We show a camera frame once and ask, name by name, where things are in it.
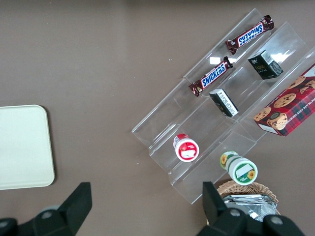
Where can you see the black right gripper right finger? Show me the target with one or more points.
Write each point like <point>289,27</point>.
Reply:
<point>216,216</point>

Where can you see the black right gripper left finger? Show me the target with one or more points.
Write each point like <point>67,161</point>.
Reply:
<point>71,211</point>

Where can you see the light wicker basket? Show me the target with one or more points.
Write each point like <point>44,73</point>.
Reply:
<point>246,188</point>

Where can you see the beige plastic tray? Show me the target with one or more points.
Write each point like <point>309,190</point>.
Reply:
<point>22,147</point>

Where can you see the aluminium foil container stack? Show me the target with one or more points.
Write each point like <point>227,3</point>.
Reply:
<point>251,204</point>

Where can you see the green sunflower lidded cup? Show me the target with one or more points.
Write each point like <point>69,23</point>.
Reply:
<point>242,172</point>

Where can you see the red lidded cup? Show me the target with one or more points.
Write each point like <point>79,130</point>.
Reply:
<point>186,150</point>

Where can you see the clear acrylic stepped shelf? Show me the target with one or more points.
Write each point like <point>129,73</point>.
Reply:
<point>197,118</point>

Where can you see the small black carton box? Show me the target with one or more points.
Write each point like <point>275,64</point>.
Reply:
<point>224,102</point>
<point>264,65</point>

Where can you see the red tartan cookie box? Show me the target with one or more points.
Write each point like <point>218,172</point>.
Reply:
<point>290,105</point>

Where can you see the brown Snickers bar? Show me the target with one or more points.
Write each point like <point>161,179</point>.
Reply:
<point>212,76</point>
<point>249,34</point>

